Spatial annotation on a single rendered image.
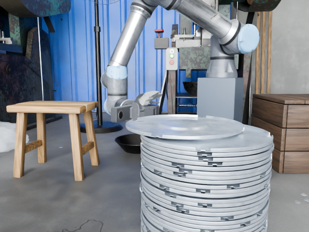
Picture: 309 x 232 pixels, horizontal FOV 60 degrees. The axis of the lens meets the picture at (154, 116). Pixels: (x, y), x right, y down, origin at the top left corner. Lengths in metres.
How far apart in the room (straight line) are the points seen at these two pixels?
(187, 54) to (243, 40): 0.72
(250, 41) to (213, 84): 0.25
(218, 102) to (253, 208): 0.79
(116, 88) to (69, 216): 0.47
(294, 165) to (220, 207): 0.95
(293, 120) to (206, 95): 0.41
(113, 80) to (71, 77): 2.46
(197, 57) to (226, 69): 0.57
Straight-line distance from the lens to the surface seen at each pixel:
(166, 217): 0.56
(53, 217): 1.00
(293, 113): 1.38
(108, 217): 0.96
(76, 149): 1.23
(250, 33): 1.22
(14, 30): 2.73
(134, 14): 1.17
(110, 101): 1.01
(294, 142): 1.41
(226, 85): 1.27
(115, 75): 0.99
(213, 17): 1.15
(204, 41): 1.92
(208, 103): 1.30
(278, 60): 3.42
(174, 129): 0.62
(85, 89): 3.42
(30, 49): 2.69
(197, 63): 1.85
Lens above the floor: 0.47
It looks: 9 degrees down
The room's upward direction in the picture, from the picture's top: straight up
